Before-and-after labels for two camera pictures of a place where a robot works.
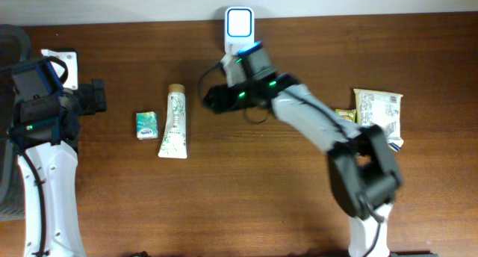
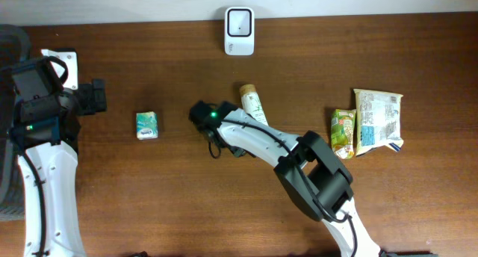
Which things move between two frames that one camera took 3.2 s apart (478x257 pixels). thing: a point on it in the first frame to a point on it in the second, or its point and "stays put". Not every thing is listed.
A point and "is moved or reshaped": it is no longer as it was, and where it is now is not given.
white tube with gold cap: (174, 143) is moved or reshaped
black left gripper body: (91, 100) stays put
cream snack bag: (382, 109) stays put
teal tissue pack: (146, 125) stays put
